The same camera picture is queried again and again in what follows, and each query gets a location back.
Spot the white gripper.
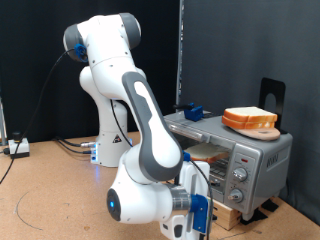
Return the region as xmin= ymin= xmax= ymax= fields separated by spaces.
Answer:
xmin=159 ymin=160 xmax=221 ymax=240

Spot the toy bread slice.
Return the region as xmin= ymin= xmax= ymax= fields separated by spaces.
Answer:
xmin=222 ymin=105 xmax=278 ymax=124
xmin=184 ymin=142 xmax=231 ymax=165
xmin=220 ymin=115 xmax=276 ymax=131

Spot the metal spatula with blue grip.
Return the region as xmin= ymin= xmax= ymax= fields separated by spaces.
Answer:
xmin=173 ymin=102 xmax=218 ymax=123

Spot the silver oven knob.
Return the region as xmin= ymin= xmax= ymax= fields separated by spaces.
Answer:
xmin=232 ymin=167 xmax=248 ymax=183
xmin=227 ymin=188 xmax=244 ymax=204

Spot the silver toaster oven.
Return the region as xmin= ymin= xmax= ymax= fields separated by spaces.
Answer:
xmin=164 ymin=111 xmax=294 ymax=222

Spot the slatted wooden block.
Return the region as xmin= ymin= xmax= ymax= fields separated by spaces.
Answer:
xmin=209 ymin=199 xmax=243 ymax=232

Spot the black foam pad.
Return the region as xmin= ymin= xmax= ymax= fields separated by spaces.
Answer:
xmin=240 ymin=208 xmax=269 ymax=226
xmin=261 ymin=199 xmax=279 ymax=213

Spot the round wooden serving board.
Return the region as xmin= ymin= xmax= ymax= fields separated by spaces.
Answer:
xmin=232 ymin=127 xmax=282 ymax=142

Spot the black metal bookend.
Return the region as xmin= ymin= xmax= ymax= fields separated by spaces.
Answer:
xmin=258 ymin=77 xmax=288 ymax=135

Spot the grey backdrop curtain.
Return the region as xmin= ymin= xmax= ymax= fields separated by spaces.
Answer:
xmin=183 ymin=0 xmax=320 ymax=225

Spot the vertical metal pole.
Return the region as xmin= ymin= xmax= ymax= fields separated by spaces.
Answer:
xmin=175 ymin=0 xmax=186 ymax=114

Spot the black backdrop curtain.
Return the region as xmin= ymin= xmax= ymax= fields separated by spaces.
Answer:
xmin=0 ymin=0 xmax=183 ymax=145

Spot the emergency stop button box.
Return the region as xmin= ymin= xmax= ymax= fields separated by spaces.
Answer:
xmin=8 ymin=131 xmax=31 ymax=160

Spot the wire oven rack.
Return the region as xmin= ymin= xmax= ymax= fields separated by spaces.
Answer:
xmin=209 ymin=159 xmax=232 ymax=182

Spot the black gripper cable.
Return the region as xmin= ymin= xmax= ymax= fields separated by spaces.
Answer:
xmin=109 ymin=99 xmax=214 ymax=240

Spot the black cable with silver plug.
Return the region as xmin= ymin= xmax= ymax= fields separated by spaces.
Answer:
xmin=53 ymin=135 xmax=98 ymax=148

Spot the black base cable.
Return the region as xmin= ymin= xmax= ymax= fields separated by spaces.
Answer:
xmin=56 ymin=139 xmax=94 ymax=155

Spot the long black hanging cable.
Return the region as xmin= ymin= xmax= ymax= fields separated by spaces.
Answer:
xmin=0 ymin=48 xmax=83 ymax=185

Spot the metal frame bar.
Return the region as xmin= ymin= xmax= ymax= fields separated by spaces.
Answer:
xmin=0 ymin=98 xmax=7 ymax=148

